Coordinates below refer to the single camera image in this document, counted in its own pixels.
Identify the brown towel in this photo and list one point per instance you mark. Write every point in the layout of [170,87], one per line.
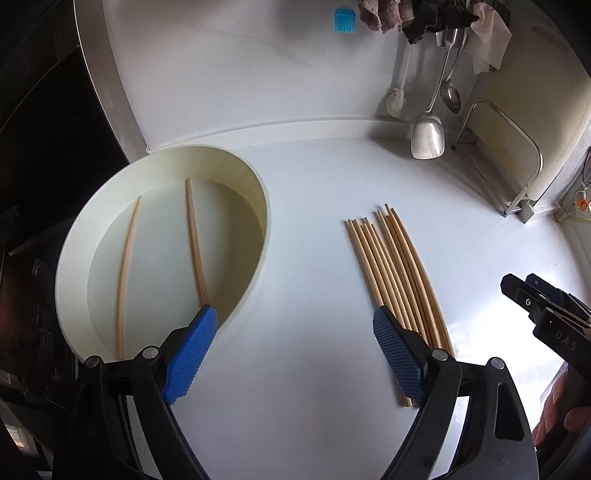
[383,14]

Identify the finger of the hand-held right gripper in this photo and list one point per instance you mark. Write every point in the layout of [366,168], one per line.
[561,297]
[519,293]

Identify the steel spatula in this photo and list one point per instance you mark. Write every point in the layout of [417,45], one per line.
[427,138]

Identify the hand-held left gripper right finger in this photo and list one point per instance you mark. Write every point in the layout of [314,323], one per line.
[399,355]

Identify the steel ladle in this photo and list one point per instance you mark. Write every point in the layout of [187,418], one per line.
[451,97]

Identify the dark cloth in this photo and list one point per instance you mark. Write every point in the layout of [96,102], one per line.
[434,18]

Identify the person's right hand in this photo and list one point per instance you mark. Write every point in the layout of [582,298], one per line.
[561,427]

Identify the pile of wooden chopsticks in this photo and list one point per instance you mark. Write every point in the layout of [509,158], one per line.
[397,277]

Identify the round white plastic tub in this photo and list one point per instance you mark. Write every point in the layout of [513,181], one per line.
[159,258]

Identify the blue silicone brush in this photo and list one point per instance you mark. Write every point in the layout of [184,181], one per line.
[345,21]

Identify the white dish brush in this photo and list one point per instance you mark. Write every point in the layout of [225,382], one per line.
[397,104]

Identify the white paper tissue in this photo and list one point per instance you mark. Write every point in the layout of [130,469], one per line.
[489,41]

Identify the slender bamboo chopstick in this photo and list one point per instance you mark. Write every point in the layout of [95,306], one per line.
[196,244]
[123,277]

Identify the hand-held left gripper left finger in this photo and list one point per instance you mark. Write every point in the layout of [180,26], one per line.
[191,355]

